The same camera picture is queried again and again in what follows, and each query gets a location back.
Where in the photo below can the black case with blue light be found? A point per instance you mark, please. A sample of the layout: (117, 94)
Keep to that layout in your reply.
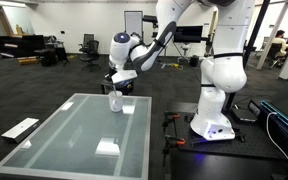
(280, 123)

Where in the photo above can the white ceramic mug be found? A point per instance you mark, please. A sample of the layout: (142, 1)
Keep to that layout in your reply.
(115, 102)

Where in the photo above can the black swivel office chair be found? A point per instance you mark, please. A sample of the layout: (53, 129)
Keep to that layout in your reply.
(91, 53)

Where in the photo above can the black controller box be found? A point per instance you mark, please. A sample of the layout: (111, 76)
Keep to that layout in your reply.
(241, 115)

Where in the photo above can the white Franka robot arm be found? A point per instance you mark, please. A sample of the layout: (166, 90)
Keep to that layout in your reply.
(217, 73)

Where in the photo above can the black round waste bin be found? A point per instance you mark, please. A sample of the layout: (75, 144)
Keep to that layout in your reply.
(194, 60)

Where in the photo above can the silver flat box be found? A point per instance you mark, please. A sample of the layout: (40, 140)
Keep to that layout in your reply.
(20, 130)

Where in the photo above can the black support pillar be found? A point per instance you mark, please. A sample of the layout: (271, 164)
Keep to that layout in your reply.
(255, 30)

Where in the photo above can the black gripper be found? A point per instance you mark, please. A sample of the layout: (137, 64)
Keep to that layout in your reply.
(111, 81)

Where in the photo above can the orange black bar clamp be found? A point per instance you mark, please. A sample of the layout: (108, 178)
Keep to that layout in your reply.
(170, 117)
(173, 141)

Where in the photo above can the black monitor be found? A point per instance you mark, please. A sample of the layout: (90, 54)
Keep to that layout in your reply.
(188, 34)

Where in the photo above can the black perforated metal plate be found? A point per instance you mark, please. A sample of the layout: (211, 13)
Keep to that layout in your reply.
(217, 166)

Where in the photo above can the grey office chair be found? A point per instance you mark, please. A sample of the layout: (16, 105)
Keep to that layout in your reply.
(88, 37)

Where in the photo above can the white whiteboard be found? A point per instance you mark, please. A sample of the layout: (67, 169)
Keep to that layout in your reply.
(133, 23)

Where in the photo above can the seated person light shirt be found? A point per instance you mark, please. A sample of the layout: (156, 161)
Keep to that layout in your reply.
(280, 41)

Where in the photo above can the black perforated mounting board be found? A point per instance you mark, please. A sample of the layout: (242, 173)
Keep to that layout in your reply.
(250, 143)

